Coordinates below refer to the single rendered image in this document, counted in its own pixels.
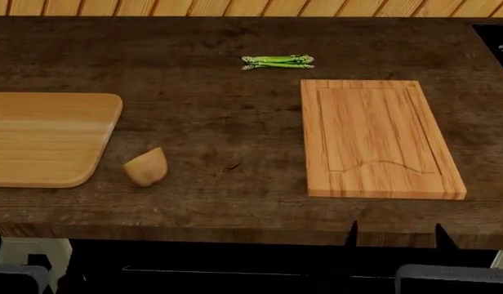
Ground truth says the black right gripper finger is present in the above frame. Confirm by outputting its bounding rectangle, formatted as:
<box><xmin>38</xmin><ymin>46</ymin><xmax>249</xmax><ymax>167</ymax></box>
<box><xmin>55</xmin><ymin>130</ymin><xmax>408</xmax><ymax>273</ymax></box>
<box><xmin>344</xmin><ymin>220</ymin><xmax>359</xmax><ymax>247</ymax></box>
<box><xmin>434</xmin><ymin>223</ymin><xmax>461</xmax><ymax>250</ymax></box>

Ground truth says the rectangular grooved wooden cutting board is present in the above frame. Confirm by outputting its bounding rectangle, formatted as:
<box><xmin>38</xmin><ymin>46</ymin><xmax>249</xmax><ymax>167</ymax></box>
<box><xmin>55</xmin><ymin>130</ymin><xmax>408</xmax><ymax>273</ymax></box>
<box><xmin>300</xmin><ymin>78</ymin><xmax>468</xmax><ymax>201</ymax></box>

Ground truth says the green asparagus bunch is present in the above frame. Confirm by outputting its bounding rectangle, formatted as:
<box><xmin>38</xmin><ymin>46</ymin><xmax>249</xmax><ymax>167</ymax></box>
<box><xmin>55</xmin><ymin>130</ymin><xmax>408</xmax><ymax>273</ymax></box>
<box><xmin>240</xmin><ymin>54</ymin><xmax>316</xmax><ymax>71</ymax></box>

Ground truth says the rounded light wooden cutting board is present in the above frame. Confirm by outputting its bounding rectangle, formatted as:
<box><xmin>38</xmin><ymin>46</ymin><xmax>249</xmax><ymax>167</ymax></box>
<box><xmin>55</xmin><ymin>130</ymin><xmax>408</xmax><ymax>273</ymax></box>
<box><xmin>0</xmin><ymin>92</ymin><xmax>124</xmax><ymax>189</ymax></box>

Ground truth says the black appliance with white print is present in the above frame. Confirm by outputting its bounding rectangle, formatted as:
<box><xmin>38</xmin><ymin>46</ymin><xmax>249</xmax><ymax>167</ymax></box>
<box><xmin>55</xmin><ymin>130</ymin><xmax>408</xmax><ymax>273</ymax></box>
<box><xmin>471</xmin><ymin>23</ymin><xmax>503</xmax><ymax>79</ymax></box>

